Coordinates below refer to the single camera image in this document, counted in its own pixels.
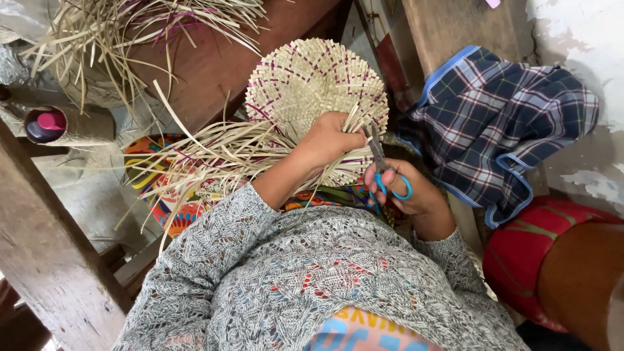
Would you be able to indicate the person's right hand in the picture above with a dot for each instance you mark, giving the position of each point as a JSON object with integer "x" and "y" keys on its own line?
{"x": 419, "y": 195}

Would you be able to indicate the person's left hand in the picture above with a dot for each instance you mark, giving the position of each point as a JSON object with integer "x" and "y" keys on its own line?
{"x": 326, "y": 141}

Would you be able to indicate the person's left fingers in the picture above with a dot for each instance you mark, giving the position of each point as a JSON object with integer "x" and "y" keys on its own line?
{"x": 355, "y": 139}

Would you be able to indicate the person's right fingers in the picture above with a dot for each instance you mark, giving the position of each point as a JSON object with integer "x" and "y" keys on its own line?
{"x": 396, "y": 168}

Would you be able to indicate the woven straw hat with strands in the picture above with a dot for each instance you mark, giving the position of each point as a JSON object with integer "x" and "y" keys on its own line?
{"x": 312, "y": 78}

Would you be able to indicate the red wooden slat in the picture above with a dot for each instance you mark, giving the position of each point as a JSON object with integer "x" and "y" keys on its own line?
{"x": 390, "y": 63}

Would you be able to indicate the blue plaid cloth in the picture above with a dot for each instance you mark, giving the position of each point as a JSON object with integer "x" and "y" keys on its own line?
{"x": 487, "y": 122}

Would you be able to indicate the grey knit sweater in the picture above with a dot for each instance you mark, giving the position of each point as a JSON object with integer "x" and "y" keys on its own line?
{"x": 317, "y": 253}

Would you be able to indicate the red striped cloth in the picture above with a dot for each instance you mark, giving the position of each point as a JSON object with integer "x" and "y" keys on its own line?
{"x": 512, "y": 253}

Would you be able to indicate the light wooden plank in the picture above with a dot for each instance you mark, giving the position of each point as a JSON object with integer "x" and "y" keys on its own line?
{"x": 448, "y": 29}

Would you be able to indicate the brown wooden table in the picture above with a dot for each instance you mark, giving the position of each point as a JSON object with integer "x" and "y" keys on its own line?
{"x": 219, "y": 63}

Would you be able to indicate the printed shirt under sweater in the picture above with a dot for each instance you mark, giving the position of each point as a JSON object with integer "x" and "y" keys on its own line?
{"x": 360, "y": 331}

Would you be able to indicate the colourful patterned skirt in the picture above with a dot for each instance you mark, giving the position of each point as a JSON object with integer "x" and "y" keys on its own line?
{"x": 187, "y": 217}

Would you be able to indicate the small pink object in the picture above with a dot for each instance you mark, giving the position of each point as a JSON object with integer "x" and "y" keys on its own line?
{"x": 492, "y": 3}

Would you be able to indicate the bundle of loose straw strips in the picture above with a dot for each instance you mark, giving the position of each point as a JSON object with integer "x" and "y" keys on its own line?
{"x": 97, "y": 29}

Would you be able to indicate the dark bottle with pink cap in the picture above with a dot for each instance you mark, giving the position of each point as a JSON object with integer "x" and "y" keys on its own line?
{"x": 46, "y": 126}

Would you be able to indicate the grey wooden beam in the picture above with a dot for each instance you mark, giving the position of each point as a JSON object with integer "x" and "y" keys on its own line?
{"x": 48, "y": 253}

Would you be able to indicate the grey plastic sack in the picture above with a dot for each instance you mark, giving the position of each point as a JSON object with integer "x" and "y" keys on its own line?
{"x": 14, "y": 68}

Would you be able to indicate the dark wooden frame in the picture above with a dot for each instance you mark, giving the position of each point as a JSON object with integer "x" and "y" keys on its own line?
{"x": 131, "y": 268}

